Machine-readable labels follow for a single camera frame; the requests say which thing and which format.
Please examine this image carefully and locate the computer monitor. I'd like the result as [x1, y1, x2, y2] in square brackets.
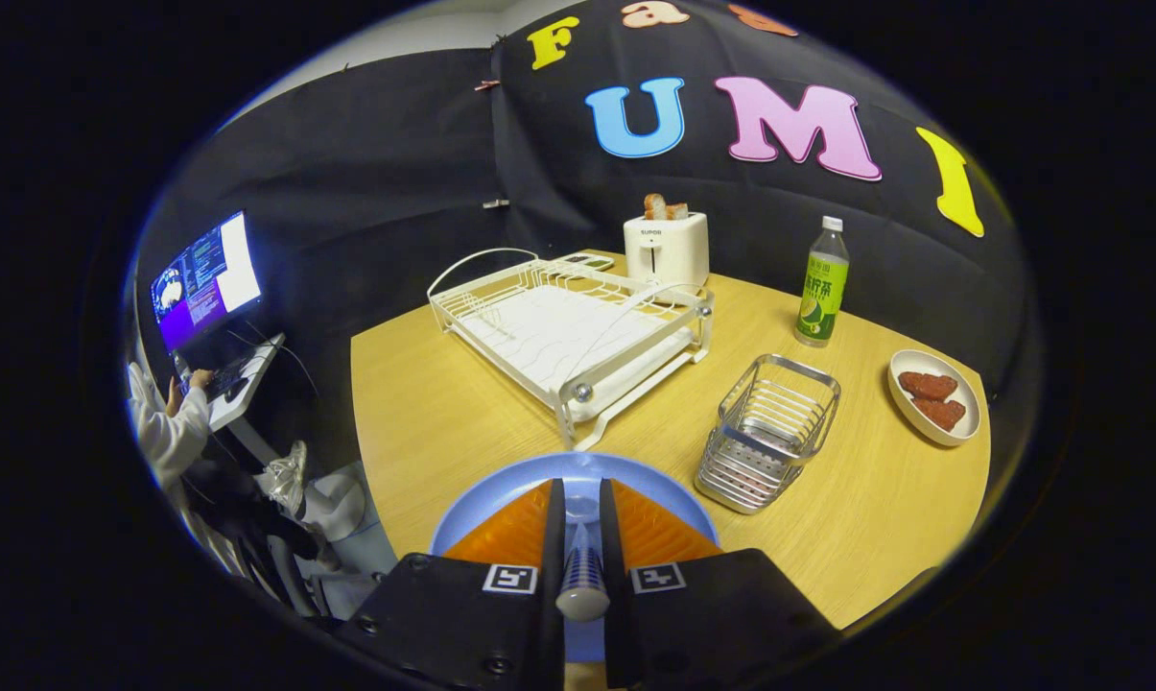
[149, 210, 263, 356]

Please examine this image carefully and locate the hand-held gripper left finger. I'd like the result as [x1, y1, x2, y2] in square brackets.
[333, 478, 567, 691]

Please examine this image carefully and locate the black keyboard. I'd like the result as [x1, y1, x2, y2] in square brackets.
[203, 353, 252, 402]

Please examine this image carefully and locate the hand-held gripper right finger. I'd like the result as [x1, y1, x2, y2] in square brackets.
[599, 478, 842, 690]

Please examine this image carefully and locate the metal wire basket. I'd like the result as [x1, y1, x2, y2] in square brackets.
[695, 353, 842, 515]

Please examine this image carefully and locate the metal spoon with white handle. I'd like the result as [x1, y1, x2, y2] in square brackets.
[555, 494, 612, 623]

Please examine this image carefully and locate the white computer desk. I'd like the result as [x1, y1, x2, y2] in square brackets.
[170, 332, 287, 433]

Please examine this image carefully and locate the black backdrop cloth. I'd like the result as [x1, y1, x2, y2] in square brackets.
[131, 0, 1044, 481]

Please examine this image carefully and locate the white toaster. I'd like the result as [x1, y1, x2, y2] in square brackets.
[623, 211, 711, 289]

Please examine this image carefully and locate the white wire dish rack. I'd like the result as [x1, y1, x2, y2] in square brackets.
[427, 247, 716, 452]

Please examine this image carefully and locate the white sneaker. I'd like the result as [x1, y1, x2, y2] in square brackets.
[261, 440, 310, 519]

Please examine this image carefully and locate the blue plate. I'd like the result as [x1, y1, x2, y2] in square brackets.
[430, 452, 720, 663]

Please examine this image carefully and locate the cream dish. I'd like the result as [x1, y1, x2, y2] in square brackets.
[887, 348, 982, 448]

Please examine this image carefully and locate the red meat piece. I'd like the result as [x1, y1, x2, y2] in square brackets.
[899, 370, 959, 402]
[911, 396, 967, 432]

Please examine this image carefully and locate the green tea bottle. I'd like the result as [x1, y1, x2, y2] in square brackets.
[794, 215, 851, 348]

